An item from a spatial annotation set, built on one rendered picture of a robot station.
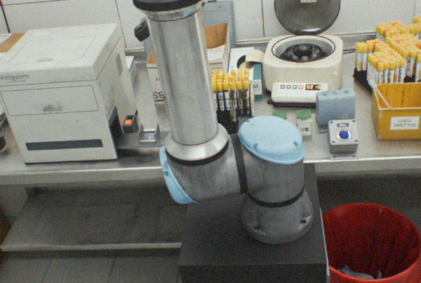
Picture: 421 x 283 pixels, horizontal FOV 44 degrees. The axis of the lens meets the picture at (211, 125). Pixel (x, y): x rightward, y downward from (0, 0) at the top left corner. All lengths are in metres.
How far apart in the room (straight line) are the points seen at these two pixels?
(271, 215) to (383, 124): 0.51
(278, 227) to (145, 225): 1.18
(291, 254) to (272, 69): 0.71
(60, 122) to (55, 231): 0.89
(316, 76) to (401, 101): 0.25
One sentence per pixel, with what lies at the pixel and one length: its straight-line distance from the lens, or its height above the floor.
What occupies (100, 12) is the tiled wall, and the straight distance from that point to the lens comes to 1.97.
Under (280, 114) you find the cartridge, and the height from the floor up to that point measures 0.94.
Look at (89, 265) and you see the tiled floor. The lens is 2.46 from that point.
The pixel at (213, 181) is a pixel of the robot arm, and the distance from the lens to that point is 0.94.
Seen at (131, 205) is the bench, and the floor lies 0.27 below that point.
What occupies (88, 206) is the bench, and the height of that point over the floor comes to 0.27.
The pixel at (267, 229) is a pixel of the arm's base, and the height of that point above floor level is 0.97.
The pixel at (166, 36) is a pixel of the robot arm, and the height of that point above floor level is 1.40.
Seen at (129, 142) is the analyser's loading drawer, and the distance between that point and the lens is 1.46.
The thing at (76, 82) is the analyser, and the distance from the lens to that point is 1.36.
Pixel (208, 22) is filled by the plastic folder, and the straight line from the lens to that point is 1.88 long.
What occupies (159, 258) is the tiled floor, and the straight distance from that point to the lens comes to 2.38.
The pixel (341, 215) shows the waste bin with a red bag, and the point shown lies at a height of 0.42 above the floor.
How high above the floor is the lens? 1.70
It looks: 33 degrees down
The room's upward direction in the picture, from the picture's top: 8 degrees counter-clockwise
